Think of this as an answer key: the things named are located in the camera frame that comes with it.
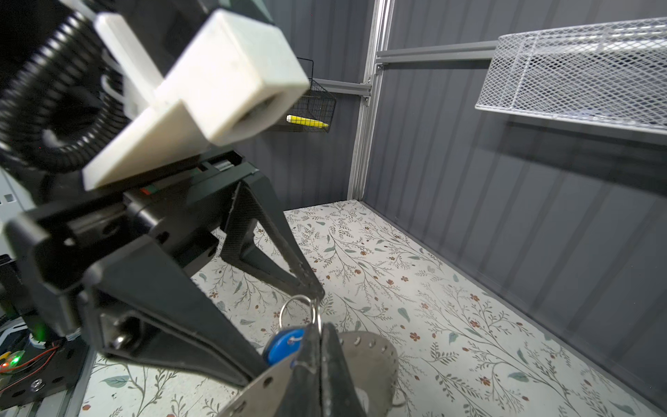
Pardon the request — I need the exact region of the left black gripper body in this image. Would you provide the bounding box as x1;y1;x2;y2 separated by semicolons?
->
3;151;259;342

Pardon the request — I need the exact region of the yellow marker pen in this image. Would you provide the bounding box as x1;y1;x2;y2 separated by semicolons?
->
286;115;329;130

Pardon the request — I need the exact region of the black wire basket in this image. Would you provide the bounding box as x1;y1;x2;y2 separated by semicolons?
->
273;57;337;133

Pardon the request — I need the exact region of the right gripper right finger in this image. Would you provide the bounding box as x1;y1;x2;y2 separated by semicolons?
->
321;323;367;417

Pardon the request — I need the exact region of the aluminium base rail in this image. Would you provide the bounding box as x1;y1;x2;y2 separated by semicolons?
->
1;341;97;416

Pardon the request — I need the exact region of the blue key tag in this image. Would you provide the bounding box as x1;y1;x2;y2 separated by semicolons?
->
262;327;306;367

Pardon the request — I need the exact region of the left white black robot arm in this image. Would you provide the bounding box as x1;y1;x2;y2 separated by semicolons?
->
1;1;324;387

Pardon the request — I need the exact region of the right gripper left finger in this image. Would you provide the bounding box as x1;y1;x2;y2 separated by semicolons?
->
275;325;324;417

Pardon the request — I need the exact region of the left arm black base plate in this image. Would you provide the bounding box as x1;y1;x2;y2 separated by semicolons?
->
1;339;89;411

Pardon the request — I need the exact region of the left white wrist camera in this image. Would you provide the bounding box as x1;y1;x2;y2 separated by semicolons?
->
82;9;310;191

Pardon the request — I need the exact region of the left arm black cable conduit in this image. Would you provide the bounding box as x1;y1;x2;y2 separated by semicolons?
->
0;9;131;174

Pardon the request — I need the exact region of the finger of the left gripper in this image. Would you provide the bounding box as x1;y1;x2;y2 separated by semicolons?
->
220;172;325;302
77;236;267;387

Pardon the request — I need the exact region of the white wire mesh basket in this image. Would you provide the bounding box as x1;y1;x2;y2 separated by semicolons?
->
475;17;666;135

